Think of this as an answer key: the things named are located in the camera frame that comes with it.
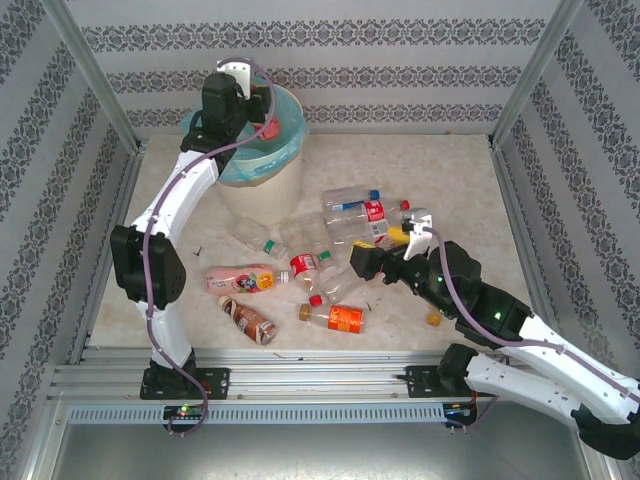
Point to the red label plastic bottle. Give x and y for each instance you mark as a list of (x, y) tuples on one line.
[(270, 129)]

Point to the clear bottle white label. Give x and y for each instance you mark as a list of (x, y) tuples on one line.
[(350, 232)]

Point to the clear unlabelled plastic bottle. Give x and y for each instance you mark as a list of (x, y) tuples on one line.
[(340, 285)]

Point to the clear bottle red label red cap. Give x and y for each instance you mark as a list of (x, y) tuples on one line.
[(372, 210)]

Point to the clear bottle green white cap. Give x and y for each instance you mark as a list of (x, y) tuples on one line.
[(325, 256)]

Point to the orange juice bottle orange label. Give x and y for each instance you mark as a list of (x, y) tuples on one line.
[(345, 318)]

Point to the cola bottle red label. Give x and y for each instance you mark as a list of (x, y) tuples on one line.
[(305, 263)]

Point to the cream plastic bin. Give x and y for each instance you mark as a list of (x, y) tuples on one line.
[(270, 195)]

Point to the brown chocolate drink bottle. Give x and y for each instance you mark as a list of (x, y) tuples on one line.
[(250, 322)]

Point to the pink drink bottle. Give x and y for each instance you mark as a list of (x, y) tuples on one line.
[(230, 280)]

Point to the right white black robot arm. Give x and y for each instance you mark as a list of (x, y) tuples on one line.
[(505, 382)]

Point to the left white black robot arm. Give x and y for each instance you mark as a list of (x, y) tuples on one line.
[(190, 185)]

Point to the blue bin liner bag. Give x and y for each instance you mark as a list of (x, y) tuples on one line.
[(287, 107)]

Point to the small orange juice bottle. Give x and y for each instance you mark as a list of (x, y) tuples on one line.
[(433, 319)]

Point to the clear bottle blue cap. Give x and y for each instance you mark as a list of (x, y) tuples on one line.
[(345, 196)]

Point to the crushed clear bottle green cap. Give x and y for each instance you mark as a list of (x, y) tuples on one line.
[(270, 246)]

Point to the right controller board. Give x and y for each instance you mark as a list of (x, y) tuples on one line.
[(457, 409)]

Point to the controller board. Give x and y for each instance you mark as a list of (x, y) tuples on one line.
[(457, 409), (185, 411)]

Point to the left controller board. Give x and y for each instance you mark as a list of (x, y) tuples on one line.
[(185, 411)]

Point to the right black mount plate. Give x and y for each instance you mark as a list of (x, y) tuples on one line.
[(420, 382)]

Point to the black mount plate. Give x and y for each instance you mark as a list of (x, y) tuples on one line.
[(420, 382), (217, 382)]

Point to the right aluminium side rail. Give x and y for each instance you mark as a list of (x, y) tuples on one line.
[(514, 200)]

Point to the aluminium side rail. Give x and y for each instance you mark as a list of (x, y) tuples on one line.
[(122, 200), (514, 200)]

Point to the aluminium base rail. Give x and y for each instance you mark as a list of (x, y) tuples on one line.
[(310, 375)]

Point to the left aluminium side rail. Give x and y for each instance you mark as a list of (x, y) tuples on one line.
[(122, 200)]

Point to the left aluminium frame post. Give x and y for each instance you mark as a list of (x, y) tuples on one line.
[(90, 65)]

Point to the aluminium frame post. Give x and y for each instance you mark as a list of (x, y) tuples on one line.
[(90, 65), (538, 65)]

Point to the left black mount plate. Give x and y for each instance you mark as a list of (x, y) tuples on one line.
[(217, 382)]

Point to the right aluminium frame post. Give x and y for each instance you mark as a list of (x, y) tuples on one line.
[(538, 65)]

